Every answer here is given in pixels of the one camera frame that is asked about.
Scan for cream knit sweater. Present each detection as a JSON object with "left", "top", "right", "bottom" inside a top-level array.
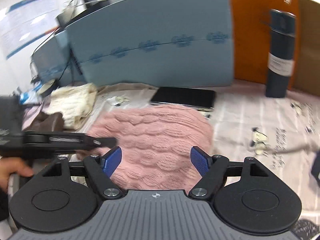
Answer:
[{"left": 46, "top": 83, "right": 98, "bottom": 128}]

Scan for pink knit sweater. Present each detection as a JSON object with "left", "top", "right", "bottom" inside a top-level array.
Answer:
[{"left": 75, "top": 104, "right": 214, "bottom": 190}]

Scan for cream bowl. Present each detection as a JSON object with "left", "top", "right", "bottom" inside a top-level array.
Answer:
[{"left": 40, "top": 79, "right": 58, "bottom": 97}]

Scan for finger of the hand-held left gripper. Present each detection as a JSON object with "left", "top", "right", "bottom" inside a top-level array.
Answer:
[{"left": 24, "top": 131, "right": 117, "bottom": 158}]

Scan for printed cartoon blanket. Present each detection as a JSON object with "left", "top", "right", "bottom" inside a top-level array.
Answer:
[{"left": 7, "top": 82, "right": 320, "bottom": 238}]

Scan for brown leather garment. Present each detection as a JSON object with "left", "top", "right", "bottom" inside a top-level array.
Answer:
[{"left": 22, "top": 111, "right": 65, "bottom": 133}]

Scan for black cable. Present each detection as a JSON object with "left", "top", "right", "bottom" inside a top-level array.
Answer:
[{"left": 30, "top": 27, "right": 75, "bottom": 85}]

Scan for small blue partition panel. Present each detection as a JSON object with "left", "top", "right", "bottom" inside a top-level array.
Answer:
[{"left": 31, "top": 29, "right": 84, "bottom": 85}]

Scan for orange partition panel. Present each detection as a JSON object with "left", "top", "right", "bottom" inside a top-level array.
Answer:
[{"left": 226, "top": 0, "right": 300, "bottom": 90}]

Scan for person's left hand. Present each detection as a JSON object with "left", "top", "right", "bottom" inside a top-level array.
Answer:
[{"left": 0, "top": 158, "right": 34, "bottom": 193}]

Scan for flat black box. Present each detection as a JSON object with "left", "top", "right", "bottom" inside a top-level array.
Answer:
[{"left": 55, "top": 0, "right": 112, "bottom": 27}]

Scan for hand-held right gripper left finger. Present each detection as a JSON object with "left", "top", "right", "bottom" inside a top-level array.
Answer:
[{"left": 42, "top": 146, "right": 123, "bottom": 200}]

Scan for brown cardboard panel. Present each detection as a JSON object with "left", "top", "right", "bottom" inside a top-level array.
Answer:
[{"left": 292, "top": 0, "right": 320, "bottom": 97}]

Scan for smartphone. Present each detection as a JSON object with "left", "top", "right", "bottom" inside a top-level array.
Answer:
[{"left": 150, "top": 87, "right": 216, "bottom": 112}]

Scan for wall poster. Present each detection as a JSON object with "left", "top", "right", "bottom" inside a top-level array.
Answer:
[{"left": 0, "top": 0, "right": 59, "bottom": 60}]

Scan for large blue partition panel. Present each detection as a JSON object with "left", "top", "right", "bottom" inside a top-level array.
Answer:
[{"left": 66, "top": 0, "right": 234, "bottom": 87}]

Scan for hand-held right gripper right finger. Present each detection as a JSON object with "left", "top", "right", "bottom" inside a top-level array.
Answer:
[{"left": 189, "top": 146, "right": 267, "bottom": 201}]

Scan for dark blue thermos bottle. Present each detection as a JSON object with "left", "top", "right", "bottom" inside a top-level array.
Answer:
[{"left": 265, "top": 9, "right": 297, "bottom": 98}]

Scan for blue white plastic bag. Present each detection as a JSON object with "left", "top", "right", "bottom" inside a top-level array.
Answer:
[{"left": 19, "top": 82, "right": 43, "bottom": 105}]

